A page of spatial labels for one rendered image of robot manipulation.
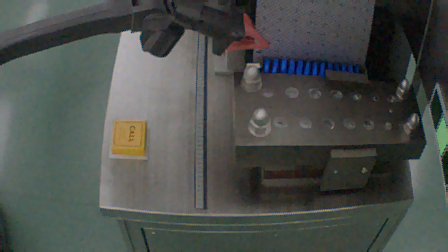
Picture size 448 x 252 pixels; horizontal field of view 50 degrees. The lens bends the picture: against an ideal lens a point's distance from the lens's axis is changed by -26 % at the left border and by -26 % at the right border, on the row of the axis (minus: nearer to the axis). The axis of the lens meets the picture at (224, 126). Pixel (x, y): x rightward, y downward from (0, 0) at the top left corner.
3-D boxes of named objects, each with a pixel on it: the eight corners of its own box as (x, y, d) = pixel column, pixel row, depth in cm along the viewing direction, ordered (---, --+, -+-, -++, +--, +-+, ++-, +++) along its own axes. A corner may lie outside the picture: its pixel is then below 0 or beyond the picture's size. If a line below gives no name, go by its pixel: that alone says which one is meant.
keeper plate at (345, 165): (319, 182, 112) (330, 148, 104) (363, 179, 113) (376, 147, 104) (320, 193, 111) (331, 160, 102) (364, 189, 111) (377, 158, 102)
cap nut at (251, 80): (240, 76, 111) (241, 59, 108) (260, 77, 112) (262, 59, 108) (240, 92, 109) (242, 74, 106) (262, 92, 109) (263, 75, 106)
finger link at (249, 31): (260, 65, 113) (214, 47, 109) (257, 39, 117) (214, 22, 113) (280, 44, 108) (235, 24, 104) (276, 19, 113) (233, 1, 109)
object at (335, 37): (252, 62, 116) (257, -6, 102) (362, 70, 117) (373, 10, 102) (252, 63, 116) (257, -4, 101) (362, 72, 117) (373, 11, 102)
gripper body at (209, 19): (221, 58, 108) (184, 45, 105) (221, 22, 114) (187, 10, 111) (241, 37, 103) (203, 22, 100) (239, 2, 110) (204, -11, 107)
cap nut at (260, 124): (248, 119, 106) (249, 101, 102) (270, 119, 106) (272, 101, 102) (248, 137, 103) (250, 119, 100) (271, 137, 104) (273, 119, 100)
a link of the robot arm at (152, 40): (149, 15, 96) (141, -12, 100) (119, 61, 103) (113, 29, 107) (208, 23, 103) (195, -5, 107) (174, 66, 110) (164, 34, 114)
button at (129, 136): (114, 127, 120) (113, 119, 118) (146, 127, 120) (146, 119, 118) (112, 155, 116) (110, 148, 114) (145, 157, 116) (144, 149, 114)
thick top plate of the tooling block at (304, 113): (231, 93, 117) (233, 71, 112) (407, 101, 118) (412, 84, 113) (233, 166, 107) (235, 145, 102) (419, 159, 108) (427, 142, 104)
